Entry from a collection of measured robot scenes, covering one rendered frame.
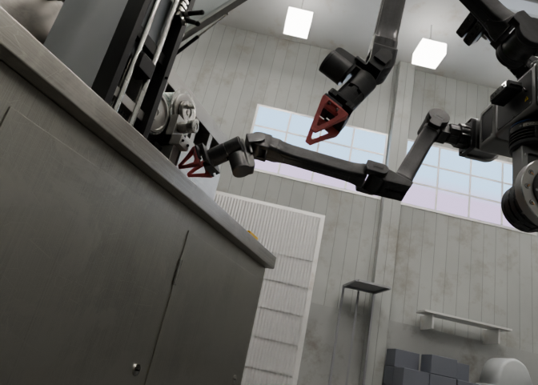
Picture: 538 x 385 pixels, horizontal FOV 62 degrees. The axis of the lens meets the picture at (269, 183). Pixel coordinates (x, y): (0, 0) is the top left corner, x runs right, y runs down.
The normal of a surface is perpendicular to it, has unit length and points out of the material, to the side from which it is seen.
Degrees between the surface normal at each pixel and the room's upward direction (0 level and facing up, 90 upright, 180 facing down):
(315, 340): 90
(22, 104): 90
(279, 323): 90
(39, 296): 90
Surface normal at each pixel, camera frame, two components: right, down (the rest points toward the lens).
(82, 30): -0.31, -0.41
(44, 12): 0.93, 0.06
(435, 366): 0.07, -0.36
